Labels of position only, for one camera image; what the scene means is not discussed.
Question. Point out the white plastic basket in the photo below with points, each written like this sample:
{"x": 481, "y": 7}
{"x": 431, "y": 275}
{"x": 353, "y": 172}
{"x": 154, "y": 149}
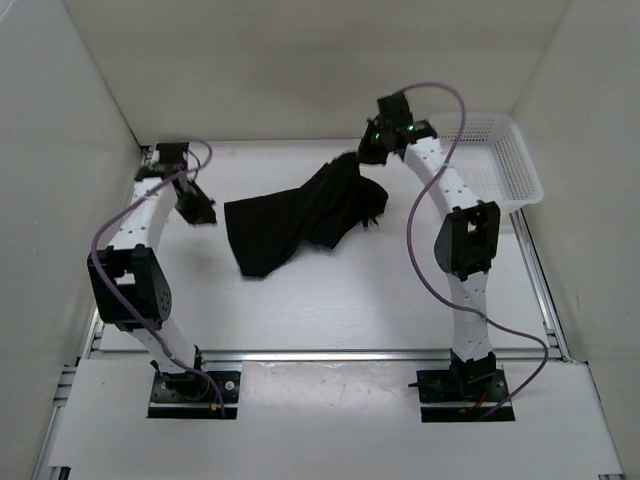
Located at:
{"x": 491, "y": 157}

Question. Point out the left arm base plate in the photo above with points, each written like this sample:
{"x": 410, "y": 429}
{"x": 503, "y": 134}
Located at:
{"x": 185, "y": 396}

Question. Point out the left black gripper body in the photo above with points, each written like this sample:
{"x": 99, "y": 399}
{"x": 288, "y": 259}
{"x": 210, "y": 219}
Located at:
{"x": 188, "y": 186}

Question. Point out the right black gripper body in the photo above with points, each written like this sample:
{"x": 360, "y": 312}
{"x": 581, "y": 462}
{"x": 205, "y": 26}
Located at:
{"x": 383, "y": 129}

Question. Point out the aluminium frame rail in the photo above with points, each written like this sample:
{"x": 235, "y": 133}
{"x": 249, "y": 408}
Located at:
{"x": 527, "y": 354}

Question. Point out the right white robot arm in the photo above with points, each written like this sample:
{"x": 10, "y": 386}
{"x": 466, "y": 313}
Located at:
{"x": 466, "y": 243}

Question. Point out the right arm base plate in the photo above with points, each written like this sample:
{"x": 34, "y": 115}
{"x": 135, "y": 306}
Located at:
{"x": 442, "y": 402}

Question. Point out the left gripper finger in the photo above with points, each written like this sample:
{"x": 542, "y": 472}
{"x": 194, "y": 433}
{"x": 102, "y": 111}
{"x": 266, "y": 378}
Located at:
{"x": 198, "y": 198}
{"x": 197, "y": 211}

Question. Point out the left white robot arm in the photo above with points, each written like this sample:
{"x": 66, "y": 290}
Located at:
{"x": 129, "y": 286}

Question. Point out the black shorts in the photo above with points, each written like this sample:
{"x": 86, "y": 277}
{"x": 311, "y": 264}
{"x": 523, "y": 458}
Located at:
{"x": 264, "y": 232}

